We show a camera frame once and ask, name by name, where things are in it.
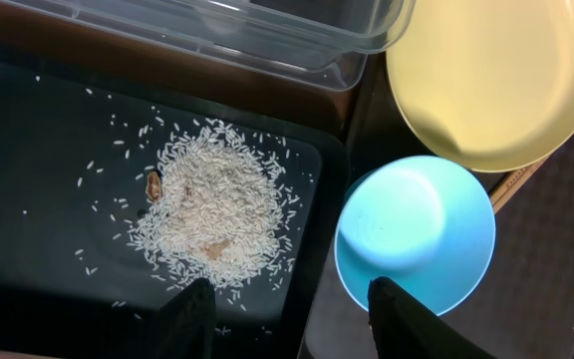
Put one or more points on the black plastic tray bin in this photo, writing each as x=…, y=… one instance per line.
x=75, y=150

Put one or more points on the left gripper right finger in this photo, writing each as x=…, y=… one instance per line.
x=403, y=328

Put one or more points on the clear plastic bin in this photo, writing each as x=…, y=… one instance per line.
x=320, y=43

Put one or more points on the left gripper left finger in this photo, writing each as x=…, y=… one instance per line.
x=184, y=328

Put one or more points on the yellow plate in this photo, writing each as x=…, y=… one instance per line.
x=487, y=84

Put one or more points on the wooden chopstick left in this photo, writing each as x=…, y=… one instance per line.
x=511, y=184

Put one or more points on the dark brown serving tray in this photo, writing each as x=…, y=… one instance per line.
x=524, y=305

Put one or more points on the pile of rice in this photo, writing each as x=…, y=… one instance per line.
x=173, y=196

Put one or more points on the light blue bowl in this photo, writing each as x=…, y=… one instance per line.
x=424, y=222

